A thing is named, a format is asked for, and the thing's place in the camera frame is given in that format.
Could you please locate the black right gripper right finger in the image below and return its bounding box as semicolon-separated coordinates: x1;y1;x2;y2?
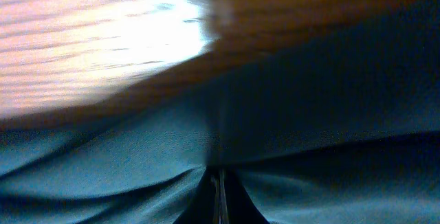
219;169;269;224

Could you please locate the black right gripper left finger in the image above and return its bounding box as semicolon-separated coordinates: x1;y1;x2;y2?
174;168;220;224

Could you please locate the black t-shirt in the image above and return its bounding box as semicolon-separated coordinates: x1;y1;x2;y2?
1;0;439;223

